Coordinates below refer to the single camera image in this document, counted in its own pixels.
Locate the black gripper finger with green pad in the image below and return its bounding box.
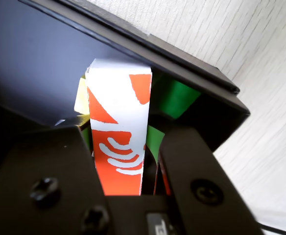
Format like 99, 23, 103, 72
146, 125, 264, 235

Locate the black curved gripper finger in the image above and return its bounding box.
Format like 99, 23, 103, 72
0, 124, 110, 235

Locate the green wooden cube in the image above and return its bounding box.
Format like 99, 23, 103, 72
152, 79, 203, 120

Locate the yellow wooden cube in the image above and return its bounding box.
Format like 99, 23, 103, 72
73, 75, 90, 116

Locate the red and white carton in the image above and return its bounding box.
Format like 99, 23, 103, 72
85, 58, 154, 197

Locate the black cardboard box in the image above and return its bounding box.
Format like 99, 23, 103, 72
0, 0, 251, 172

